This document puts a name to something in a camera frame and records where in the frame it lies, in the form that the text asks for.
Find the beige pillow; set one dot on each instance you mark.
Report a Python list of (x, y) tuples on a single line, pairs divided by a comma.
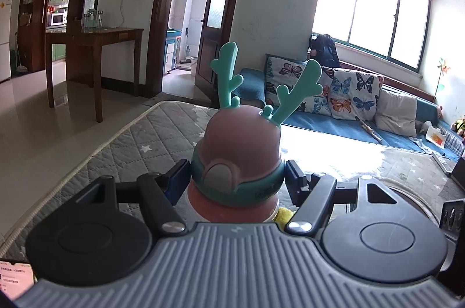
[(396, 112)]

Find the pink antler-lid water bottle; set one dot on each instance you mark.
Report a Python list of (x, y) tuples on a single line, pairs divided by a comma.
[(239, 141)]

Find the smartphone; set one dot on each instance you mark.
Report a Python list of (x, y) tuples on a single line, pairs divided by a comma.
[(14, 279)]

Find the large window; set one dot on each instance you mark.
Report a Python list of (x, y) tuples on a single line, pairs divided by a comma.
[(370, 10)]

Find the blue sofa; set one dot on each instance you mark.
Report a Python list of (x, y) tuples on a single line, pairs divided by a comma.
[(327, 122)]

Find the glass jar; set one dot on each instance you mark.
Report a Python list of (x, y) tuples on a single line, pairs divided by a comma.
[(85, 20), (92, 19), (101, 18)]

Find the yellow grey cleaning cloth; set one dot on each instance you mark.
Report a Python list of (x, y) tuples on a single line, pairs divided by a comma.
[(283, 215)]

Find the teddy bear toy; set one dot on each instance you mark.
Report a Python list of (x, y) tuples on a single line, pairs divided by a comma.
[(460, 124)]

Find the long dark box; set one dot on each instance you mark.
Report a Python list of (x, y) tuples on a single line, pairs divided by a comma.
[(459, 171)]

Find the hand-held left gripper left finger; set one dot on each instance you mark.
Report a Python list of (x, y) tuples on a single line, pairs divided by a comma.
[(178, 181)]

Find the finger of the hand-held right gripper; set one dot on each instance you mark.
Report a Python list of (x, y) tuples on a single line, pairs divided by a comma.
[(454, 221)]

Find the white refrigerator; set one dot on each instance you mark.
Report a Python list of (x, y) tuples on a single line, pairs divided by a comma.
[(4, 39)]

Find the broom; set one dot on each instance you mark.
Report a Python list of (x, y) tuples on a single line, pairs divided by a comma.
[(21, 68)]

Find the blue white cabinet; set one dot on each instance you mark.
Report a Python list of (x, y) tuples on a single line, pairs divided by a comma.
[(171, 53)]

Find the pink plush toy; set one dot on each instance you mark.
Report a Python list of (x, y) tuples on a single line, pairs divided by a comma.
[(440, 110)]

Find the grey remote control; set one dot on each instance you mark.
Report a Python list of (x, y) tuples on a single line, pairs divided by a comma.
[(443, 162)]

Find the dark wooden door frame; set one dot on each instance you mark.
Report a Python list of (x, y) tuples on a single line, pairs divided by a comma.
[(160, 39)]

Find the butterfly print cushion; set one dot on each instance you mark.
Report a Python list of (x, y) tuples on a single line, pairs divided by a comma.
[(287, 70), (358, 93)]

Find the dark wooden glass door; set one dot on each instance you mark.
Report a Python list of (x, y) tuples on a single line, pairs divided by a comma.
[(212, 50)]

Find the paper pinwheel flower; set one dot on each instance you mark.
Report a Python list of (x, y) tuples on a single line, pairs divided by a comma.
[(444, 67)]

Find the dark wooden side table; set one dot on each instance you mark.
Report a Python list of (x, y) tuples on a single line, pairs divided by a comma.
[(105, 35)]

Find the black backpack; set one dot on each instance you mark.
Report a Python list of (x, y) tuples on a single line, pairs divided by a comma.
[(327, 50)]

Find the dark wooden shelf unit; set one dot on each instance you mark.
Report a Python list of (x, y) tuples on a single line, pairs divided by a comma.
[(36, 50)]

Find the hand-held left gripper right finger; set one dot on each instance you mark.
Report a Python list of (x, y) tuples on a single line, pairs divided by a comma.
[(295, 181)]

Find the flute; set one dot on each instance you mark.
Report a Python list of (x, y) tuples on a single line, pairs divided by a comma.
[(368, 130)]

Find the picture book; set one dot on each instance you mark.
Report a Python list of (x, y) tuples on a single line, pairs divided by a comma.
[(437, 139)]

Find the white microwave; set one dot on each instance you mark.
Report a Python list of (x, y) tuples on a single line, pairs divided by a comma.
[(56, 19)]

